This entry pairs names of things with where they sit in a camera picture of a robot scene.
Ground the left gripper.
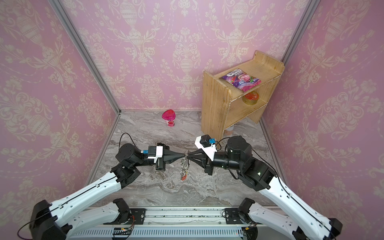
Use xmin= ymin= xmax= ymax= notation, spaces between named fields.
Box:
xmin=132 ymin=143 xmax=185 ymax=173

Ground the metal key organizer plate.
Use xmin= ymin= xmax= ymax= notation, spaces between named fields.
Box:
xmin=181 ymin=157 xmax=190 ymax=181

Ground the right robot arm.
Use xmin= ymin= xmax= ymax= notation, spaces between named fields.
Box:
xmin=187 ymin=135 xmax=343 ymax=240

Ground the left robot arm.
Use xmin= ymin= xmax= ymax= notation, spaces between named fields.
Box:
xmin=26 ymin=144 xmax=185 ymax=240

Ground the white cup under shelf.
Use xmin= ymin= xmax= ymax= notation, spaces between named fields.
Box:
xmin=224 ymin=126 xmax=234 ymax=136

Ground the wooden shelf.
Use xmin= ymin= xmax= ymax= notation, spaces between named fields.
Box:
xmin=201 ymin=51 xmax=285 ymax=140

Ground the red lid tin can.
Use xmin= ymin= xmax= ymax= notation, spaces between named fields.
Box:
xmin=242 ymin=91 xmax=259 ymax=106

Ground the purple snack bag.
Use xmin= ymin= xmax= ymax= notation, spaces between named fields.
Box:
xmin=222 ymin=69 xmax=262 ymax=92

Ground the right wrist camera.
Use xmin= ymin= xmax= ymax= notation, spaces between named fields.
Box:
xmin=195 ymin=135 xmax=218 ymax=162

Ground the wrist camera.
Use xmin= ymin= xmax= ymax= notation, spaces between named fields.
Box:
xmin=195 ymin=135 xmax=218 ymax=162
xmin=143 ymin=146 xmax=163 ymax=164

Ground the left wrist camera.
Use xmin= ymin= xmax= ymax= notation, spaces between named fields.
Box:
xmin=143 ymin=146 xmax=163 ymax=164

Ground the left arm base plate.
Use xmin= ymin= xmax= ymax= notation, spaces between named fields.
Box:
xmin=120 ymin=208 xmax=147 ymax=225

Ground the aluminium mounting rail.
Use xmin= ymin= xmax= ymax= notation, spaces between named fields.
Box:
xmin=66 ymin=207 xmax=290 ymax=240

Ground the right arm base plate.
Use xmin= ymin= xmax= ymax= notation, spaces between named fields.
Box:
xmin=224 ymin=208 xmax=251 ymax=225

